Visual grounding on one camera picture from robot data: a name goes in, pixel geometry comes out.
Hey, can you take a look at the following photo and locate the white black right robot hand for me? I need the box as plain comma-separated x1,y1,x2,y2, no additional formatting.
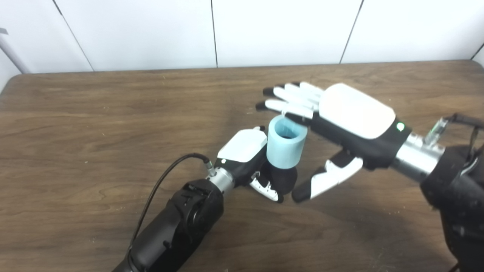
256,82,412,203

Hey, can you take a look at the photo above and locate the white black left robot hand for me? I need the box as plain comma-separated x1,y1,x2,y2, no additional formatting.
214,126,284,203

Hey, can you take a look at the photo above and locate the light-blue short hose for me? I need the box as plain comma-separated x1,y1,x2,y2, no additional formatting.
267,115,308,169

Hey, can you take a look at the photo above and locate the black funnel-shaped nozzle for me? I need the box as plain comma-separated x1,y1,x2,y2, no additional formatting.
261,161,298,195

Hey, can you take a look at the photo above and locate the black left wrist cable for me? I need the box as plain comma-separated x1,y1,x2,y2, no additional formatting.
129,153,217,253

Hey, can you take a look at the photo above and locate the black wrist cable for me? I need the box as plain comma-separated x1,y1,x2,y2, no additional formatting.
425,113,484,178
129,153,217,253

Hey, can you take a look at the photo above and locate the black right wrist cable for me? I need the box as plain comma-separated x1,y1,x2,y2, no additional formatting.
425,113,484,178

